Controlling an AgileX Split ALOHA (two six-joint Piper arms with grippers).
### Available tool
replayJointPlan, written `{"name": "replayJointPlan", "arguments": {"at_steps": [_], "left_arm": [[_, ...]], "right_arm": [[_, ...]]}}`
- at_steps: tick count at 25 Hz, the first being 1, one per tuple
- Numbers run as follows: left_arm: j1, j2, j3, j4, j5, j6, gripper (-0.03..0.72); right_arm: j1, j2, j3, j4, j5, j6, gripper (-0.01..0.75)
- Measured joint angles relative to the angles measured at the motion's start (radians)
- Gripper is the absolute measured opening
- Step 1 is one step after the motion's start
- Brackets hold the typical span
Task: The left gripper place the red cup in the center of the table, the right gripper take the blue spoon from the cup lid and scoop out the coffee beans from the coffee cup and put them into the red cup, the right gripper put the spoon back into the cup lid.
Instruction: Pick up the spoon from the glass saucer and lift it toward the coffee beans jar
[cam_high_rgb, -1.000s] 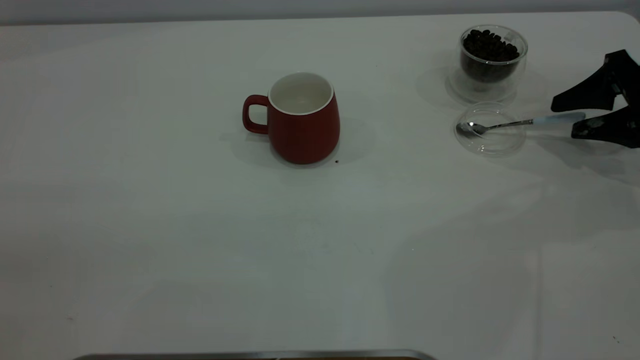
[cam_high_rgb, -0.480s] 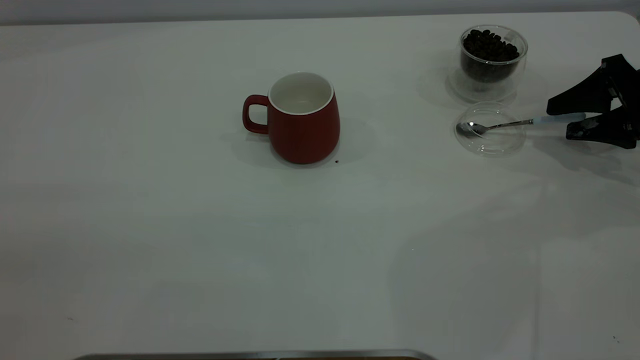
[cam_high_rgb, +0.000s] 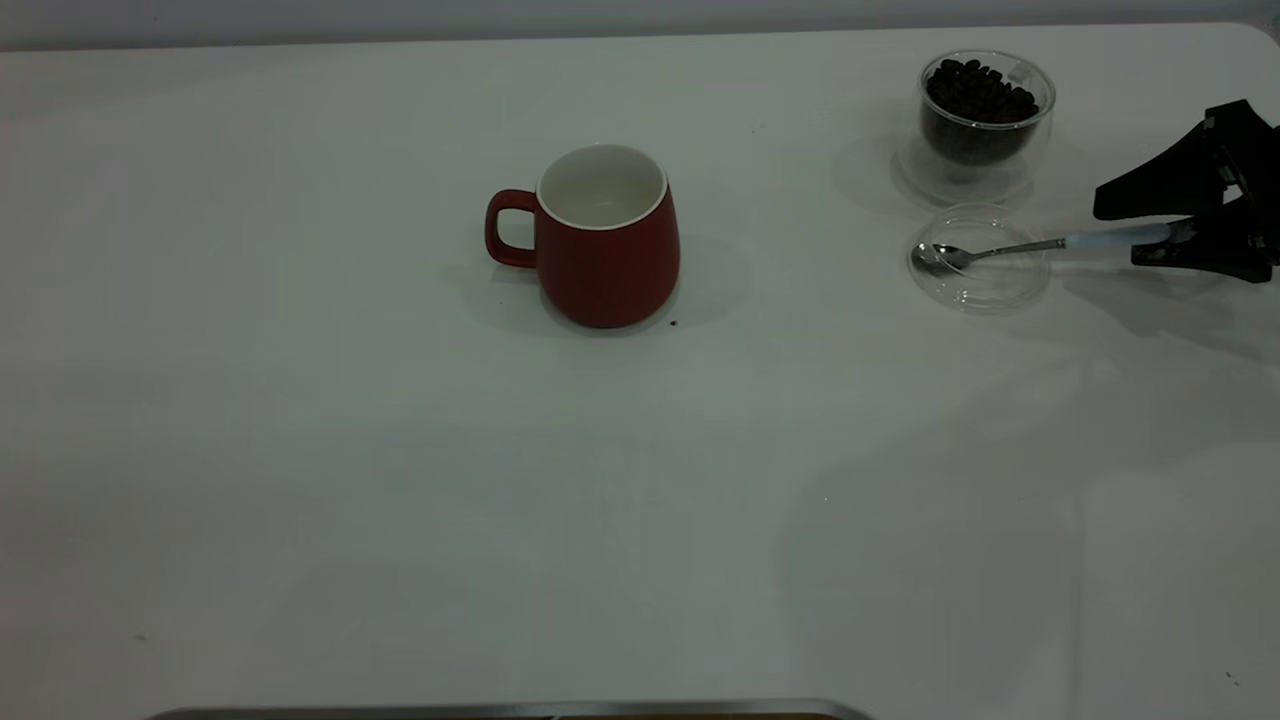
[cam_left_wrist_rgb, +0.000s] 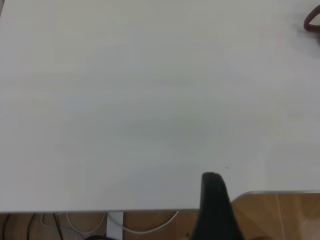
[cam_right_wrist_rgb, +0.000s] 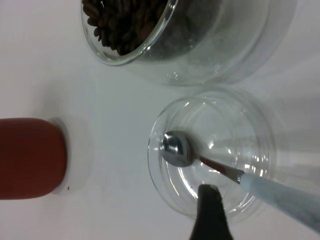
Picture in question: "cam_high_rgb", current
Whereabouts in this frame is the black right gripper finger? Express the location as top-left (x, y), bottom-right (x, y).
top-left (1131, 222), bottom-right (1280, 284)
top-left (1093, 99), bottom-right (1280, 221)

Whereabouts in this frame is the spoon with pale blue handle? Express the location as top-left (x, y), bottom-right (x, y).
top-left (912, 224), bottom-right (1173, 277)

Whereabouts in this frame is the red ceramic mug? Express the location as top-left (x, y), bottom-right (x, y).
top-left (485, 144), bottom-right (681, 330)

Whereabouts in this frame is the coffee bean pile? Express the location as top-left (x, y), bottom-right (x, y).
top-left (924, 59), bottom-right (1041, 166)

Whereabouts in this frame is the clear glass lid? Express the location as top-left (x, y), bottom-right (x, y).
top-left (908, 203), bottom-right (1054, 316)

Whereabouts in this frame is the grey metal edge strip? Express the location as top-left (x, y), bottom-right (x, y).
top-left (145, 698), bottom-right (876, 720)

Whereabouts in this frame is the clear double-wall glass cup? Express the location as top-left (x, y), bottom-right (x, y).
top-left (893, 50), bottom-right (1057, 208)

